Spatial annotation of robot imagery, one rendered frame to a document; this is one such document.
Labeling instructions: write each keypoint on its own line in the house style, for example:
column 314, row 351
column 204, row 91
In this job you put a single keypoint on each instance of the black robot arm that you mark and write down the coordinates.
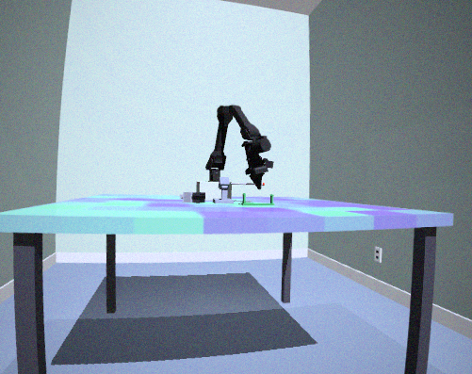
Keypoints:
column 248, row 131

